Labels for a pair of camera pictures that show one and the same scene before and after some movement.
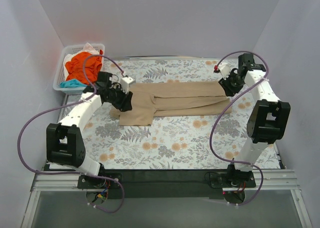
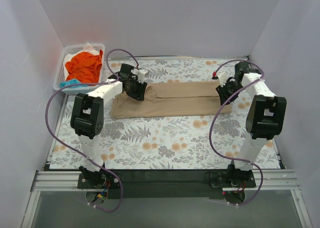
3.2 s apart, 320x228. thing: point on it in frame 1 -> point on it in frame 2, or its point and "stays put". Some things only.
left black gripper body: (122, 101) -> (138, 92)
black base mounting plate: (168, 184) stays put
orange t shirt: (84, 66) stays put
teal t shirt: (72, 83) stays put
